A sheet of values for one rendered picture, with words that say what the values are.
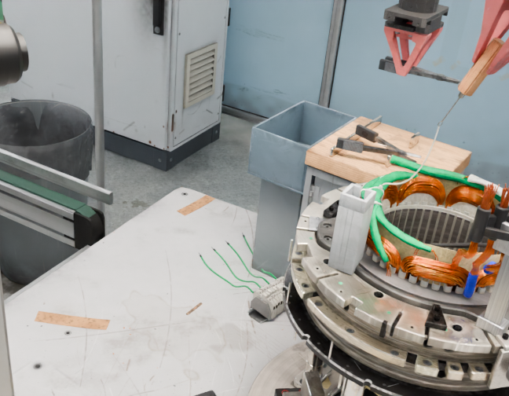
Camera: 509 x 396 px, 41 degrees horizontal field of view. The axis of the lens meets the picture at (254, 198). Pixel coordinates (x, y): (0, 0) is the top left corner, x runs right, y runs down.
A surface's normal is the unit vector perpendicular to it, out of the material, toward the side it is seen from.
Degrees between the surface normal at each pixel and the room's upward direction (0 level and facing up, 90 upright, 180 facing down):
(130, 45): 90
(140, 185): 0
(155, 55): 90
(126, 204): 0
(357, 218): 90
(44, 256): 93
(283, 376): 0
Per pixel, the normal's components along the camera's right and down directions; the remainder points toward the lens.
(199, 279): 0.09, -0.86
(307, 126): -0.55, 0.36
